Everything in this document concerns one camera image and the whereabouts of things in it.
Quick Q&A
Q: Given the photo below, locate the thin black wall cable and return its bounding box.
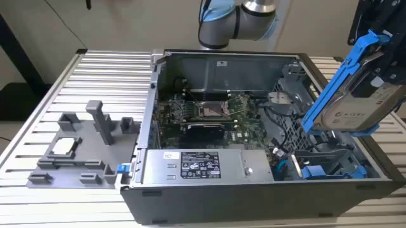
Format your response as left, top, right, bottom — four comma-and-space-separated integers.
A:
43, 0, 88, 49

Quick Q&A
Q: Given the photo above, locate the thin metal locking lever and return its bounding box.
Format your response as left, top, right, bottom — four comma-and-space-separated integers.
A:
185, 88, 202, 105

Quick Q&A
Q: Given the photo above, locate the silver CPU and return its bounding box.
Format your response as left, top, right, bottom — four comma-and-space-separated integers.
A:
52, 137, 78, 155

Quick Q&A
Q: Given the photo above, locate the grey power supply unit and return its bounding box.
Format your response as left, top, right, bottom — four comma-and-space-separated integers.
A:
141, 149, 275, 185

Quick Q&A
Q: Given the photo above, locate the black power wire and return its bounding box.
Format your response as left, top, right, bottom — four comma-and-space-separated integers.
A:
257, 102, 289, 154

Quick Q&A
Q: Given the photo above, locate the metal disk bay cage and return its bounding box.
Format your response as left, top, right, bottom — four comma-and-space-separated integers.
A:
263, 63, 322, 150

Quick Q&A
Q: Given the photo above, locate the grey parts rack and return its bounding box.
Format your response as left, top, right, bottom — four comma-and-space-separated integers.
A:
27, 100, 142, 190

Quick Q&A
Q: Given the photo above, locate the black graphics card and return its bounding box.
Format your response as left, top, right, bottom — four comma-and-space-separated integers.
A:
181, 122, 227, 149

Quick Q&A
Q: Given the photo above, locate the metal socket cover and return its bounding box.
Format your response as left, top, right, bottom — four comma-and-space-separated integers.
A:
222, 93, 253, 117

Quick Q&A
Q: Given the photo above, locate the open black PC case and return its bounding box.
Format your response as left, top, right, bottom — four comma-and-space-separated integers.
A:
119, 48, 406, 225

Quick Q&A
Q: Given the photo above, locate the hard disk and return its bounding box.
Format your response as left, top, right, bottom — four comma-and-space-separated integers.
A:
301, 29, 406, 139

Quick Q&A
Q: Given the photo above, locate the blue data wire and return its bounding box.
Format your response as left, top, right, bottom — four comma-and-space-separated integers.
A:
277, 159, 289, 178

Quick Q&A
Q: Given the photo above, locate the CPU socket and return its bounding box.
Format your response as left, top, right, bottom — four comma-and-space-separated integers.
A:
193, 101, 233, 119

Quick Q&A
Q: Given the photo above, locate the green motherboard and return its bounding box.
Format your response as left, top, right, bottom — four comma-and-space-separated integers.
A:
157, 93, 271, 151

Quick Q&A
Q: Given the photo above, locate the black office furniture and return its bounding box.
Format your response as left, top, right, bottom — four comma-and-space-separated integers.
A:
0, 14, 50, 122

